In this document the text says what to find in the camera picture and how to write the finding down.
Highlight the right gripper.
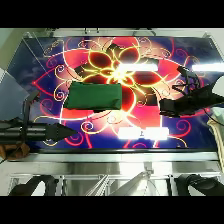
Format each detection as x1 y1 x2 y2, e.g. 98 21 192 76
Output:
158 98 190 118

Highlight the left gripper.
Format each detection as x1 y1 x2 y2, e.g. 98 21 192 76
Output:
44 122 67 142

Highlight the brown garment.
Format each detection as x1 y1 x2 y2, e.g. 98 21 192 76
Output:
0 142 30 162

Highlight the cream garment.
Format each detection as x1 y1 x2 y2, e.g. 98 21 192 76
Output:
206 106 224 175

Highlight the green garment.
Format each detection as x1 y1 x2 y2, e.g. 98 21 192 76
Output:
63 81 123 113

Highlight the black cable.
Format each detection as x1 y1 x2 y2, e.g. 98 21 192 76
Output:
202 106 224 128

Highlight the silver frame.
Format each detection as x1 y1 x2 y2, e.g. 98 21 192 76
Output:
9 151 224 197

